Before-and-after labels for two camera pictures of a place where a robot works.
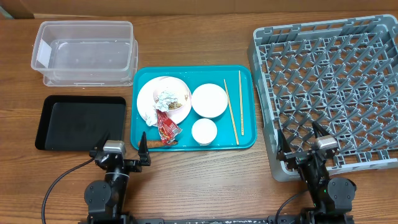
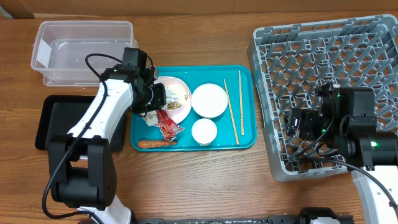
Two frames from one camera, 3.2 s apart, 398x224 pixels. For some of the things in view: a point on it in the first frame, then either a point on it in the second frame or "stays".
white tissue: (151, 116) stays
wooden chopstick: (240, 103) stays
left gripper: (143, 159) to (158, 102)
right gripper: (297, 158) to (308, 119)
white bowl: (209, 100) stays
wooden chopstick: (229, 108) stays
